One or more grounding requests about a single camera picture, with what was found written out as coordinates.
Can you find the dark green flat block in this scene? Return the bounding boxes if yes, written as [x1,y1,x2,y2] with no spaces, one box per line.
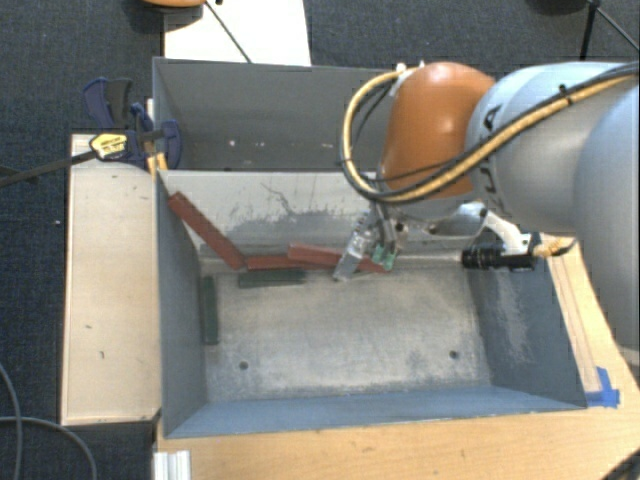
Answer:
[237,268,308,290]
[200,274,221,346]

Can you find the grey metal bin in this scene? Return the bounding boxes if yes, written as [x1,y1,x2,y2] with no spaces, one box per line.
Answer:
[151,56,589,440]

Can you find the red-brown flat block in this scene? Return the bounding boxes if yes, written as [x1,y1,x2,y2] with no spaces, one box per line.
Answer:
[286,242,389,275]
[166,192,247,271]
[245,254,324,271]

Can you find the black cylinder on white bracket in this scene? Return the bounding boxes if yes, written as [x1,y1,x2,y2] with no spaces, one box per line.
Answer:
[460,209,544,272]

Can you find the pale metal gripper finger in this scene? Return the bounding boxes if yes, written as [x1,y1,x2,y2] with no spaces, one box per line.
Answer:
[332,239,361,281]
[343,243,373,283]

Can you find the pale wood flat board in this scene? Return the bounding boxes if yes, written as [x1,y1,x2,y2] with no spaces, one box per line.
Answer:
[60,133,163,427]

